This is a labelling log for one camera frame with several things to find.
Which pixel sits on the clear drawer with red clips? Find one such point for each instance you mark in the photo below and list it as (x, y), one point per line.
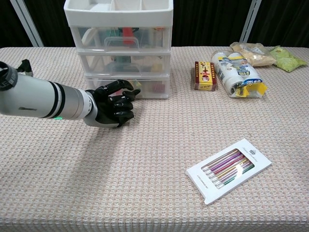
(154, 93)

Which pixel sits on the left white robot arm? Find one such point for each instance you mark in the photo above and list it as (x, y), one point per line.
(36, 96)

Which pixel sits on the white box of coloured candles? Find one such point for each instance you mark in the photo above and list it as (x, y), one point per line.
(217, 188)

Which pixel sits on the white roll pack blue label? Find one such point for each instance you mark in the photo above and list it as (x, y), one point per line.
(231, 70)

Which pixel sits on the green snack bag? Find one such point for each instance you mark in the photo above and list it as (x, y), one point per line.
(287, 60)

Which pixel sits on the grey metal frame post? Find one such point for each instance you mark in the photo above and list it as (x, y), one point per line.
(251, 19)
(26, 21)

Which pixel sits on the black curtain panel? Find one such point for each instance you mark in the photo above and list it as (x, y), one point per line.
(285, 21)
(207, 21)
(12, 31)
(53, 21)

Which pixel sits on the clear drawer with green item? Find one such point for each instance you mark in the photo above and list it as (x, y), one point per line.
(96, 64)

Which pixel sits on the clear drawer with red tool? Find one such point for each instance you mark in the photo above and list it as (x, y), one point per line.
(149, 39)

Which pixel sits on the red yellow small box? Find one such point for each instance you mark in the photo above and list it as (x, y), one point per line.
(205, 76)

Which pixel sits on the beige snack bag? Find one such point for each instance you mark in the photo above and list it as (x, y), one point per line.
(253, 56)

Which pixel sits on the white plastic drawer unit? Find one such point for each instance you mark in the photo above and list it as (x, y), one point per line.
(118, 17)

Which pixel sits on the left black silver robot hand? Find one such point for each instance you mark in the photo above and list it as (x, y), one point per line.
(116, 108)

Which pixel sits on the beige waffle tablecloth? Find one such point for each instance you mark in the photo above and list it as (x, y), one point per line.
(96, 169)

